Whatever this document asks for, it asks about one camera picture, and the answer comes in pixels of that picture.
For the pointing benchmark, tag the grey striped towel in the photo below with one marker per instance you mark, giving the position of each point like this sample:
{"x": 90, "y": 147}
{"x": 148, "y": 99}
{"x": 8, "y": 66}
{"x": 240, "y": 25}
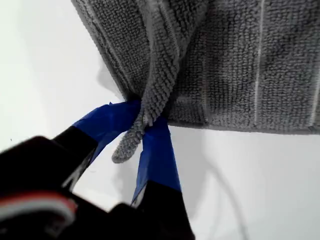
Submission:
{"x": 237, "y": 75}

